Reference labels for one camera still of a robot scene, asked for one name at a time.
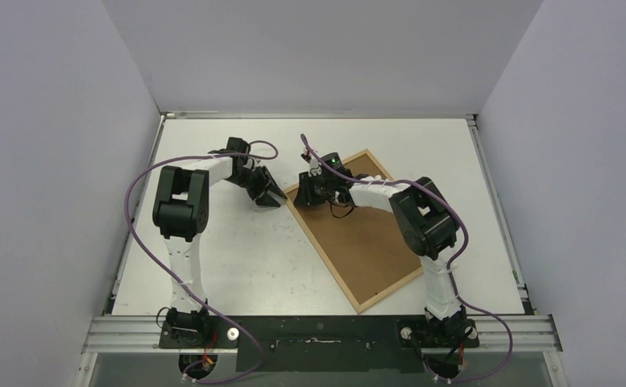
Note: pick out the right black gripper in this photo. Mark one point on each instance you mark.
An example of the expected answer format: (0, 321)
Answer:
(304, 189)

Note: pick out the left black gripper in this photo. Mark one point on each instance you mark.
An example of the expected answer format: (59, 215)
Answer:
(260, 194)

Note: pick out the light wooden picture frame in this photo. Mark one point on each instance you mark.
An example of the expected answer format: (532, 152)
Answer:
(360, 309)

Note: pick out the brown cardboard backing board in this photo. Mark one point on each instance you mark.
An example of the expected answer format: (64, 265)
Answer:
(366, 240)

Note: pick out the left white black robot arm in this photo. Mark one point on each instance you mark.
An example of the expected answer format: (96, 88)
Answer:
(181, 213)

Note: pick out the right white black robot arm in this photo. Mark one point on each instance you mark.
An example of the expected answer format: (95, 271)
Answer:
(425, 225)

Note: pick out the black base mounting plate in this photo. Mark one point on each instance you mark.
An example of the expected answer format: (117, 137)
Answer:
(322, 343)

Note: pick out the aluminium front rail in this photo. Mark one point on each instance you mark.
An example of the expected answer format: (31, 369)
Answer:
(141, 334)

